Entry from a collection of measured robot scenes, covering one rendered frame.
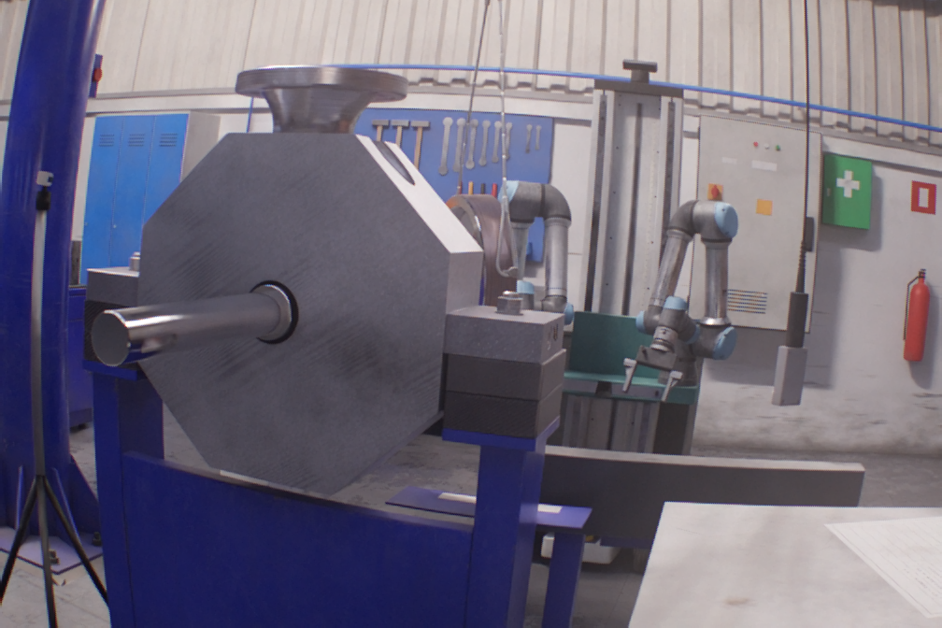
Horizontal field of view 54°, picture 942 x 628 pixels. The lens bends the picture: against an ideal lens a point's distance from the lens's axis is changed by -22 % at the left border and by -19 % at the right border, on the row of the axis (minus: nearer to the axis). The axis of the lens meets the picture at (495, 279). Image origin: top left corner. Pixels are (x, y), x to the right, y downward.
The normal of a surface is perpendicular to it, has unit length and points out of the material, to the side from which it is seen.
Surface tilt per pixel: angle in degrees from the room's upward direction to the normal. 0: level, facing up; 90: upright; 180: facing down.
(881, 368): 90
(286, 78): 90
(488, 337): 90
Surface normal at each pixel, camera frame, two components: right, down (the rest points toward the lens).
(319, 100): 0.13, 0.60
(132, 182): -0.22, 0.04
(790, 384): 0.36, 0.08
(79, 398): 0.97, 0.10
